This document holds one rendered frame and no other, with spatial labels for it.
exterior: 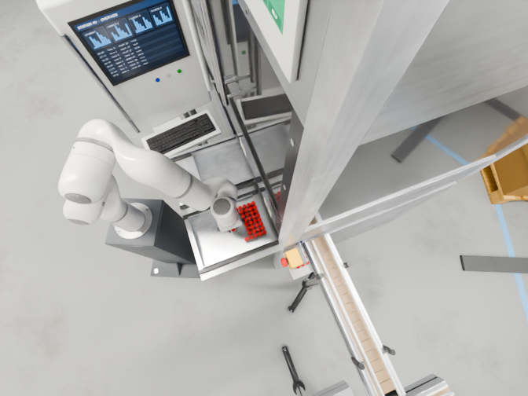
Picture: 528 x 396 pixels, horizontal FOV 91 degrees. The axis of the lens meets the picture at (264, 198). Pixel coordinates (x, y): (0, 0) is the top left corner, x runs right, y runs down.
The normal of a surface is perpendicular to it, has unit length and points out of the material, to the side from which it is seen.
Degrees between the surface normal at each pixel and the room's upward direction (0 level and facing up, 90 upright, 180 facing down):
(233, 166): 0
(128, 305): 0
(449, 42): 90
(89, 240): 0
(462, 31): 90
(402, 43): 90
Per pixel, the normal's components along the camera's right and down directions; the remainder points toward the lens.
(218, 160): 0.00, -0.35
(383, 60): 0.36, 0.87
